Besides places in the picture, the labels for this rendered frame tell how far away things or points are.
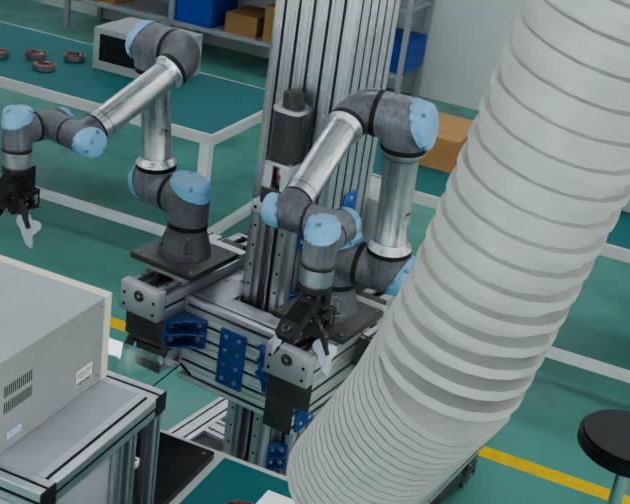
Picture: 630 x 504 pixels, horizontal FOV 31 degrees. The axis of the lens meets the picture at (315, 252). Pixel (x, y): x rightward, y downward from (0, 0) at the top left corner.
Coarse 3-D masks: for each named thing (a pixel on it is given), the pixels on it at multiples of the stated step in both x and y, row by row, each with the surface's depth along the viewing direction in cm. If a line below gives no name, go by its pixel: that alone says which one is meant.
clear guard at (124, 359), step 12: (108, 348) 264; (120, 348) 265; (132, 348) 266; (108, 360) 259; (120, 360) 260; (132, 360) 261; (144, 360) 261; (156, 360) 262; (168, 360) 263; (120, 372) 255; (132, 372) 256; (144, 372) 256; (156, 372) 257; (168, 372) 258
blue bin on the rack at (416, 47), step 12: (396, 36) 856; (420, 36) 867; (396, 48) 846; (408, 48) 842; (420, 48) 869; (396, 60) 849; (408, 60) 850; (420, 60) 878; (396, 72) 852; (408, 72) 859
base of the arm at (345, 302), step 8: (336, 288) 295; (344, 288) 296; (352, 288) 298; (336, 296) 296; (344, 296) 297; (352, 296) 299; (336, 304) 297; (344, 304) 297; (352, 304) 299; (336, 312) 298; (344, 312) 297; (352, 312) 299; (336, 320) 297; (344, 320) 298; (352, 320) 300
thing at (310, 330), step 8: (304, 288) 242; (328, 288) 243; (312, 296) 244; (320, 296) 246; (328, 296) 248; (320, 304) 247; (328, 304) 250; (320, 312) 246; (328, 312) 247; (312, 320) 244; (320, 320) 245; (328, 320) 249; (304, 328) 246; (312, 328) 244; (328, 328) 250; (312, 336) 245
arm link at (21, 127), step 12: (12, 108) 276; (24, 108) 278; (12, 120) 275; (24, 120) 276; (36, 120) 280; (12, 132) 276; (24, 132) 277; (36, 132) 280; (12, 144) 277; (24, 144) 278
